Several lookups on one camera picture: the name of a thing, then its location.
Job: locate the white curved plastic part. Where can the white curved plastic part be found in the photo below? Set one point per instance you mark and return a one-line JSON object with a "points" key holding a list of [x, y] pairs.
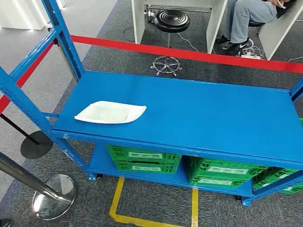
{"points": [[109, 112]]}

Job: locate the blue metal shelf rack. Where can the blue metal shelf rack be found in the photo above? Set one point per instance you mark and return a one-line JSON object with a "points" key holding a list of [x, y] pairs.
{"points": [[189, 109]]}

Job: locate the green plastic crate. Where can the green plastic crate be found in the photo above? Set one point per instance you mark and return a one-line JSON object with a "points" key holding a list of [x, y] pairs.
{"points": [[203, 166], [293, 189], [118, 152], [123, 167], [196, 181], [265, 178]]}

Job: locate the red barrier belt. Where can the red barrier belt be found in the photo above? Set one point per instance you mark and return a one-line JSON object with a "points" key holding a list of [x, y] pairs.
{"points": [[189, 54], [33, 67]]}

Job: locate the white desk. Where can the white desk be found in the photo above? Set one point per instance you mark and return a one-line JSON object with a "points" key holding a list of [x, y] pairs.
{"points": [[139, 22], [276, 31]]}

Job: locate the black round stool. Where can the black round stool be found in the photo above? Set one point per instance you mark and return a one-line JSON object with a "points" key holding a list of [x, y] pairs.
{"points": [[171, 20]]}

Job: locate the chrome stanchion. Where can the chrome stanchion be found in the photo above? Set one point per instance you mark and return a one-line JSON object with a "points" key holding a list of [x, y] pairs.
{"points": [[67, 64], [54, 197]]}

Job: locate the white power strip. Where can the white power strip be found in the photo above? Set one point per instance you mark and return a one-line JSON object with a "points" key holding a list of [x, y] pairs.
{"points": [[251, 56]]}

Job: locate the person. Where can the person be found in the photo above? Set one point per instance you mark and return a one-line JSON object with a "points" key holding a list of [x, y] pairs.
{"points": [[243, 18]]}

